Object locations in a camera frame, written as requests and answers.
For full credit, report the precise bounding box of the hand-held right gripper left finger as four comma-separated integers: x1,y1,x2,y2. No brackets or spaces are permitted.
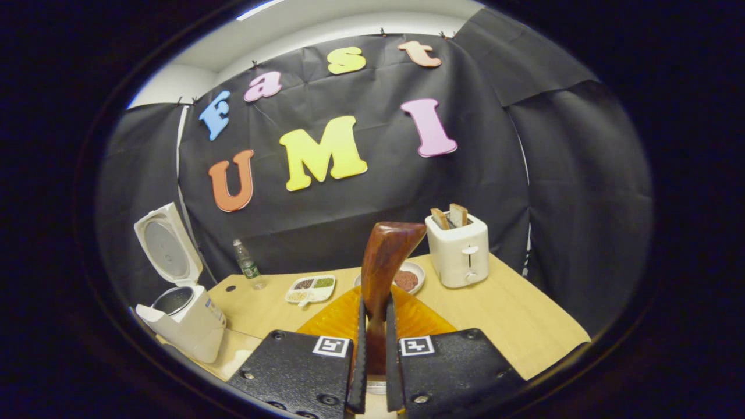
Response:
227,285,367,417

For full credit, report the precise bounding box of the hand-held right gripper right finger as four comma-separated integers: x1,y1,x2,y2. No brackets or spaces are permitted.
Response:
385,285,527,417

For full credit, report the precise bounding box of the brown wooden spoon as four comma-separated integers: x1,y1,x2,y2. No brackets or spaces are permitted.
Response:
361,222,427,376

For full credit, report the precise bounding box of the white rice cooker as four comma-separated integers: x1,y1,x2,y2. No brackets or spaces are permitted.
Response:
134,202,228,364

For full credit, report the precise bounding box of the white divided grain dish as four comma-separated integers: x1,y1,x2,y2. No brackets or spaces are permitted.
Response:
285,275,336,306

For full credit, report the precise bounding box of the white round plate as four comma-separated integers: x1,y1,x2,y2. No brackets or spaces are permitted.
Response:
354,261,425,295

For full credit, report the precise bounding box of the white toaster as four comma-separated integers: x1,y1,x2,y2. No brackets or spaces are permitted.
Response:
425,212,489,289

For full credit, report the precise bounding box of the clear green-label water bottle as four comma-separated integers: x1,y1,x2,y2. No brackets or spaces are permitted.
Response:
233,239,267,290

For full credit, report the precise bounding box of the black backdrop cloth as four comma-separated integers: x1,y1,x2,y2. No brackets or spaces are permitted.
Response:
96,9,652,338

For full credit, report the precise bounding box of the large ceiling light panel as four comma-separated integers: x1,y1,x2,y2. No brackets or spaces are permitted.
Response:
236,0,286,22

